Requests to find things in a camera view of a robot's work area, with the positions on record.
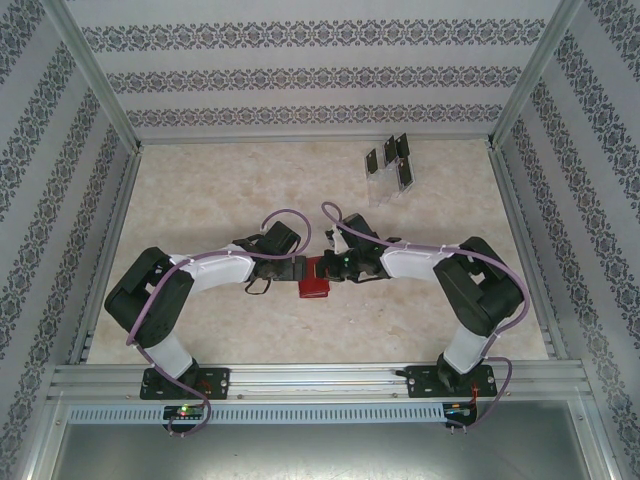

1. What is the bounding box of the red card holder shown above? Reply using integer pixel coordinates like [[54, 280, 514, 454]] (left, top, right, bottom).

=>
[[298, 255, 332, 300]]

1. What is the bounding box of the left controller circuit board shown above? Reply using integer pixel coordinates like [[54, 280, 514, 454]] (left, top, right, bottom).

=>
[[163, 404, 206, 424]]

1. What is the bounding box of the controller circuit board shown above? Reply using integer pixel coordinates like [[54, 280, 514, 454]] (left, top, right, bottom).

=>
[[443, 401, 480, 426], [163, 404, 206, 424]]

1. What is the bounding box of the right controller circuit board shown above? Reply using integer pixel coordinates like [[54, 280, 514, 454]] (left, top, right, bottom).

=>
[[443, 401, 480, 426]]

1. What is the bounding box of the grey metal panel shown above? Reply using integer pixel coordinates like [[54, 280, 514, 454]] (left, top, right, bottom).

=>
[[29, 399, 616, 480]]

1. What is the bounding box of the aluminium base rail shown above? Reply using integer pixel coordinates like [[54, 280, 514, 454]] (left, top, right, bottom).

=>
[[49, 363, 591, 401]]

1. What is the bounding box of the aluminium back frame rail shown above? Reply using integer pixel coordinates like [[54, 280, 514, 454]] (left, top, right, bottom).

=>
[[137, 133, 494, 147]]

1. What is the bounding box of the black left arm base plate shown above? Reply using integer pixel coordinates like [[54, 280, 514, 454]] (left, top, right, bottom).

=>
[[141, 367, 232, 401]]

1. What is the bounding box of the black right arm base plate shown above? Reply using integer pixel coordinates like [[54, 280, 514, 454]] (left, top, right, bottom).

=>
[[407, 364, 499, 400]]

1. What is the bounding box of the grey slotted cable duct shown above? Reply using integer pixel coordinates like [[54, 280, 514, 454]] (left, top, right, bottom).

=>
[[67, 403, 447, 424]]

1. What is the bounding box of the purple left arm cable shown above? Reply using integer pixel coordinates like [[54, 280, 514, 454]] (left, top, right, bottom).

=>
[[127, 207, 314, 435]]

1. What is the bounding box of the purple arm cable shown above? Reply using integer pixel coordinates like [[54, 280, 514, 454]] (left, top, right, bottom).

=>
[[127, 207, 314, 435], [319, 201, 531, 435]]

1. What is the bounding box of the aluminium side frame rail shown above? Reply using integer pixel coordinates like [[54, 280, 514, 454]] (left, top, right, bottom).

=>
[[487, 144, 569, 361], [69, 144, 144, 365]]

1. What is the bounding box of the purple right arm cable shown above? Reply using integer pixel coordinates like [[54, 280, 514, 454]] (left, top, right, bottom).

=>
[[319, 201, 531, 435]]

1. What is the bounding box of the aluminium frame post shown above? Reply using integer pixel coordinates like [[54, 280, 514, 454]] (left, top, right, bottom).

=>
[[487, 0, 590, 150], [47, 0, 144, 151]]

